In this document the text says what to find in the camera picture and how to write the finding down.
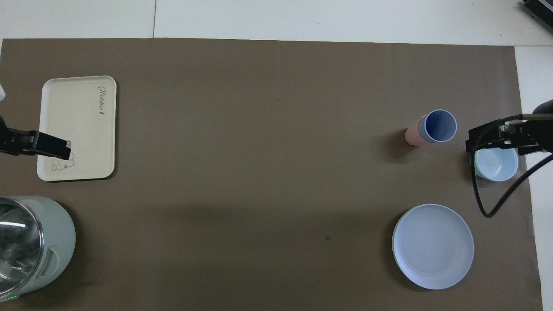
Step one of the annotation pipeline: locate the cream rabbit print tray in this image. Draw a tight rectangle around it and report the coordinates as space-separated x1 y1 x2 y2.
37 76 117 182

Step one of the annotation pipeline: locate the brown table mat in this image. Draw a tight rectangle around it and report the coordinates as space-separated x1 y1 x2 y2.
0 38 544 311

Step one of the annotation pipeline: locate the dark ribbed device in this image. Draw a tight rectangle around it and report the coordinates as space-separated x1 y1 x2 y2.
521 0 553 33

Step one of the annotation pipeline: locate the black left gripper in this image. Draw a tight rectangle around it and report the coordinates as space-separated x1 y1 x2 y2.
0 117 72 161

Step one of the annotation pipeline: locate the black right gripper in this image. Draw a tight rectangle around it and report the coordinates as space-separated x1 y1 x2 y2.
465 120 546 157

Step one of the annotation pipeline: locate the glass pot lid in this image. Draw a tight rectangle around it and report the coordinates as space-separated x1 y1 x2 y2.
0 199 44 295

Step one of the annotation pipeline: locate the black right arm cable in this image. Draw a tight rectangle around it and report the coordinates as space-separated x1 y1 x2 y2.
471 113 553 218

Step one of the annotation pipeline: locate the blue round plate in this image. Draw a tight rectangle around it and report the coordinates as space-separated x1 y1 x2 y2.
392 204 475 290

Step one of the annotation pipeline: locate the pale green electric pot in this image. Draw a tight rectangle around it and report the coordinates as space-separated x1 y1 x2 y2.
0 196 76 302

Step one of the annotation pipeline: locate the blue plastic cup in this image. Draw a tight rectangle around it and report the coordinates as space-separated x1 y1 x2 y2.
417 109 458 143

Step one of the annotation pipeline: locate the pink plastic cup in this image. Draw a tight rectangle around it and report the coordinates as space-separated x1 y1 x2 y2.
405 116 428 146

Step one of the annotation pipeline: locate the light blue bowl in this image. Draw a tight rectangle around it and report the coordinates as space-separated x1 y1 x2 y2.
474 147 519 182

